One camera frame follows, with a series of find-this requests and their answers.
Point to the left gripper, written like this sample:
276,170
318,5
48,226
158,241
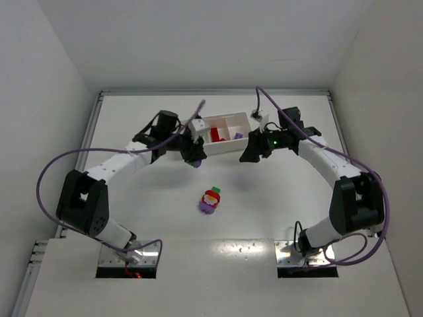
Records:
192,150

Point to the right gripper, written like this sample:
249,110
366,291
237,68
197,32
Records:
254,146

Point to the purple lego brick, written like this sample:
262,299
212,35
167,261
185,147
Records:
238,135

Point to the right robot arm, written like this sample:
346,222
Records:
358,200

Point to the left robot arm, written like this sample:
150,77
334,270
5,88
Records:
84,203

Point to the white divided container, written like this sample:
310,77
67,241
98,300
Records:
236,123

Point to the santa lego stack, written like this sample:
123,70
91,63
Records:
210,200

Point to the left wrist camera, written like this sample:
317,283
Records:
198,128

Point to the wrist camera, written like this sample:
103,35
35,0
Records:
198,128
261,117

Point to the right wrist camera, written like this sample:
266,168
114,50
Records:
261,117

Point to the left base plate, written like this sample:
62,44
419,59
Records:
146,254

